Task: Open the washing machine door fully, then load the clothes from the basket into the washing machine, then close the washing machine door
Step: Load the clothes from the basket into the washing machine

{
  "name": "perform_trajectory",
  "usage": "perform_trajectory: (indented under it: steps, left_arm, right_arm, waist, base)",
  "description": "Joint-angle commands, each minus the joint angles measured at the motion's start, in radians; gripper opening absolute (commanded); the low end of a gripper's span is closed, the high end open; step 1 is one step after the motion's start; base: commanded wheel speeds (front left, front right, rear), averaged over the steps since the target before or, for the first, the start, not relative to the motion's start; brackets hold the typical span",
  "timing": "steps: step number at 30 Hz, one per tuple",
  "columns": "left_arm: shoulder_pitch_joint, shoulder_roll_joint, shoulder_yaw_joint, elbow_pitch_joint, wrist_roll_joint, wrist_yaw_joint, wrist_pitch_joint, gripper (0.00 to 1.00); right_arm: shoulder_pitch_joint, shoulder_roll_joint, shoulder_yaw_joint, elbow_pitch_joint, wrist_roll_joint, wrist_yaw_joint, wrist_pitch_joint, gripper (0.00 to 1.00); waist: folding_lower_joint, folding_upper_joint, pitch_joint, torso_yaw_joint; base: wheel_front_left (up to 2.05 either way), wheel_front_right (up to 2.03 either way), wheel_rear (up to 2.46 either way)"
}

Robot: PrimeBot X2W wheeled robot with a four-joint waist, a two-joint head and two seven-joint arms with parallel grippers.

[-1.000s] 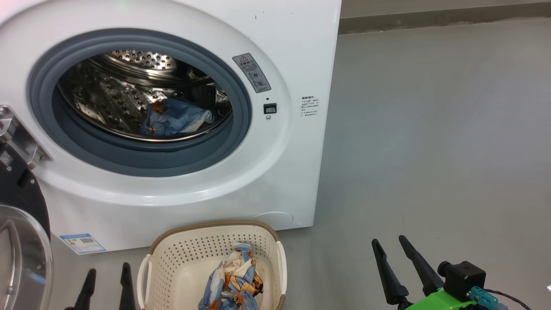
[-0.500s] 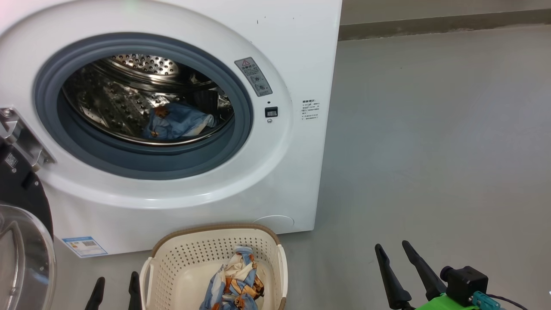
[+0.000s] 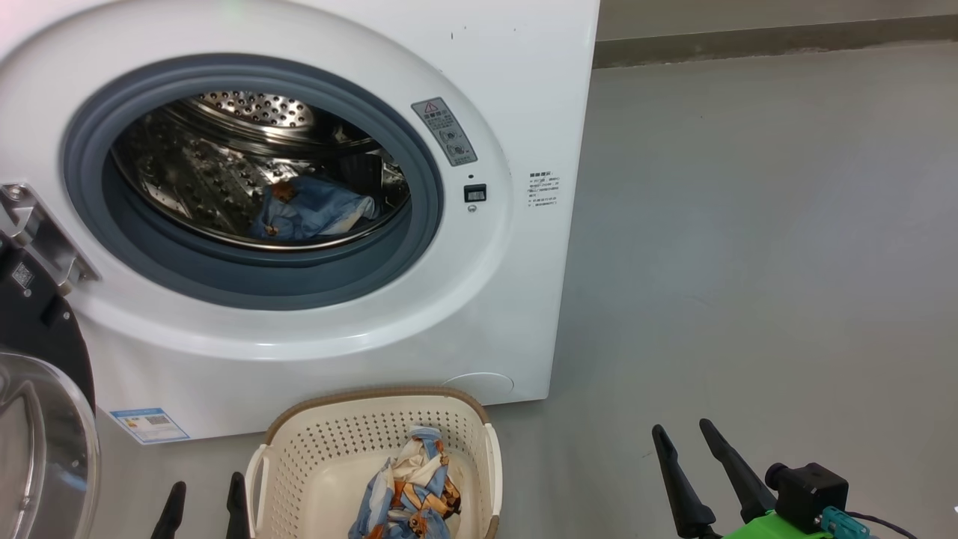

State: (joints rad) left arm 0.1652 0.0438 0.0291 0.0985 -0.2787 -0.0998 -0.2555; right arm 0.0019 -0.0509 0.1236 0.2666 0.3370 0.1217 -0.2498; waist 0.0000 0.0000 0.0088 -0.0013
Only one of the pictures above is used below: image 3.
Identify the black round glass washer door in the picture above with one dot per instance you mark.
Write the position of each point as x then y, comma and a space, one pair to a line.
45, 344

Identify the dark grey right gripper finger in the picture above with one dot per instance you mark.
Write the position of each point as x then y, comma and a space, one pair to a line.
745, 486
685, 494

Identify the perforated steel washer drum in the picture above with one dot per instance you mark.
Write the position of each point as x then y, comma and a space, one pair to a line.
194, 172

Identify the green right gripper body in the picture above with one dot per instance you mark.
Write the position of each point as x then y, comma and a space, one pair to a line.
771, 528

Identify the white front-load washing machine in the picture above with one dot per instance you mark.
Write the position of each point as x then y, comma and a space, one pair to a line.
486, 299

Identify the cream perforated laundry basket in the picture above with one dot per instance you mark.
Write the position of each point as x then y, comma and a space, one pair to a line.
329, 449

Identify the grey warning sticker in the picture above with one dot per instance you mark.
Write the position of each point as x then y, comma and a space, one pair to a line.
445, 131

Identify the white QR code sticker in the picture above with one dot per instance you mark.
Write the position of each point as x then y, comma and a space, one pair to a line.
22, 275

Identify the blue energy label sticker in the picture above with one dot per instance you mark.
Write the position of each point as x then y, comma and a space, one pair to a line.
150, 425

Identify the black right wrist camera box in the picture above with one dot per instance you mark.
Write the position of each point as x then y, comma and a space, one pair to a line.
812, 494

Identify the grey rubber door gasket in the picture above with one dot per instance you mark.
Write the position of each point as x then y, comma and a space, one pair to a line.
247, 281

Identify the black door latch socket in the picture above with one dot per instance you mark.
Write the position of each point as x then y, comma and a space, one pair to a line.
475, 193

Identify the blue and white patterned garment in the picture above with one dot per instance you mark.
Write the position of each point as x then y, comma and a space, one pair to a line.
412, 494

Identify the metal door hinge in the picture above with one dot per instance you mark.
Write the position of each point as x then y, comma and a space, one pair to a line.
45, 232

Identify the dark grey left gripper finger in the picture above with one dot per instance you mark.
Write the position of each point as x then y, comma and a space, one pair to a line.
171, 516
237, 513

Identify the round white filter cover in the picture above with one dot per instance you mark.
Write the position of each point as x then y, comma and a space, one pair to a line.
479, 385

